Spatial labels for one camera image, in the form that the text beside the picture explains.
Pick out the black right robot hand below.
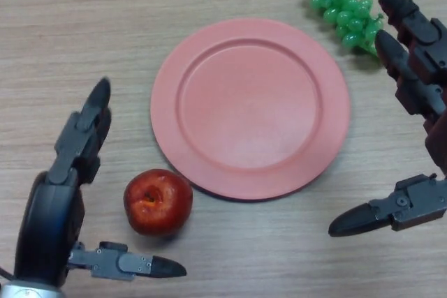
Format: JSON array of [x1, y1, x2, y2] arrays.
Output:
[[328, 0, 447, 238]]

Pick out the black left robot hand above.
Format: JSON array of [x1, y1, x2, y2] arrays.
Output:
[[13, 77, 188, 285]]

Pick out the red apple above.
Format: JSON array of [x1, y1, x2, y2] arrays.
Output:
[[124, 168, 194, 237]]

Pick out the pink round plate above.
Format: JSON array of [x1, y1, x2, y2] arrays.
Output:
[[150, 17, 351, 203]]

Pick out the green grape bunch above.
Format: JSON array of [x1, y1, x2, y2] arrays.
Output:
[[305, 0, 385, 57]]

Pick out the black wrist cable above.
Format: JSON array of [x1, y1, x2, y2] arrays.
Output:
[[0, 265, 17, 283]]

